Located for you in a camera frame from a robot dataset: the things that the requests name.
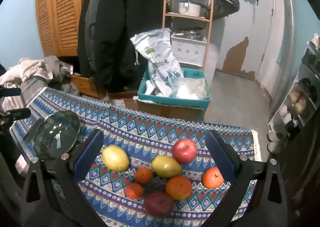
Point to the white plastic storage box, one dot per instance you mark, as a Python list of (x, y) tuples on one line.
[(187, 51)]

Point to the dark red apple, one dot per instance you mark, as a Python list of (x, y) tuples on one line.
[(158, 204)]

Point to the wooden shelf rack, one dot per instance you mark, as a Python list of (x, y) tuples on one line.
[(186, 17)]

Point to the blue patterned tablecloth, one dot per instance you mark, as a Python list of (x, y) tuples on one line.
[(150, 131)]

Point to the tangerine with green stem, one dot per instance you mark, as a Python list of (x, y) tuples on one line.
[(212, 178)]

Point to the black hanging jacket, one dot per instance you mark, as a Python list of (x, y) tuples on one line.
[(120, 29)]

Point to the wooden louvered wardrobe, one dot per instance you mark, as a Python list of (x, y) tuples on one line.
[(60, 16)]

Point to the white shoes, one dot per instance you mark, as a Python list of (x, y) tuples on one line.
[(276, 143)]

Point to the white cooking pot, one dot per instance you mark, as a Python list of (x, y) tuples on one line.
[(190, 9)]

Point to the white crumpled cloth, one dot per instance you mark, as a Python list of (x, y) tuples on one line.
[(25, 71)]

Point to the bright red apple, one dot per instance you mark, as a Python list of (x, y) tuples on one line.
[(185, 150)]

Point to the brown cardboard box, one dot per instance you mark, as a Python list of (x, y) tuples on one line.
[(162, 112)]

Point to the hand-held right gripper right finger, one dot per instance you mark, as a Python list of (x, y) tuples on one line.
[(222, 159)]

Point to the wooden drawer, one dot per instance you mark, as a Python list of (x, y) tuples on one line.
[(85, 84)]

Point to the clear glass bowl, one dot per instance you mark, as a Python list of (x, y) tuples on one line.
[(57, 136)]

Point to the grey green hanging bag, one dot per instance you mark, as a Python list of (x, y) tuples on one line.
[(225, 4)]

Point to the small tangerine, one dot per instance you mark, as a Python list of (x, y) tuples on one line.
[(134, 190), (143, 175)]

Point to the teal box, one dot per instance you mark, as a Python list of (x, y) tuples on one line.
[(175, 105)]

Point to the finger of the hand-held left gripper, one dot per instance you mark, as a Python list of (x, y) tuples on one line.
[(18, 113), (11, 91)]

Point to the steel pot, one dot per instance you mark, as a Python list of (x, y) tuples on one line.
[(190, 33)]

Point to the black shoes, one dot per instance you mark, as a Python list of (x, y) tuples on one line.
[(308, 86)]

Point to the tan shoes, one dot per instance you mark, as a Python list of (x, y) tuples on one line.
[(298, 101)]

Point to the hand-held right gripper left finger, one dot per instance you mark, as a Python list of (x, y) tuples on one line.
[(87, 158)]

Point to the clear plastic bags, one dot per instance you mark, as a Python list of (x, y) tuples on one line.
[(190, 88)]

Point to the grey crumpled cloth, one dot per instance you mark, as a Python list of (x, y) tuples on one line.
[(61, 71)]

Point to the white door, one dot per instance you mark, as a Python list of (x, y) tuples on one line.
[(275, 29)]

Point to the white printed rice bag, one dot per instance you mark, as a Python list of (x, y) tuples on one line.
[(160, 56)]

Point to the large orange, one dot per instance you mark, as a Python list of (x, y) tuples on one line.
[(178, 188)]

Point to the shoe rack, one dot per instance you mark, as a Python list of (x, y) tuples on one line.
[(310, 64)]

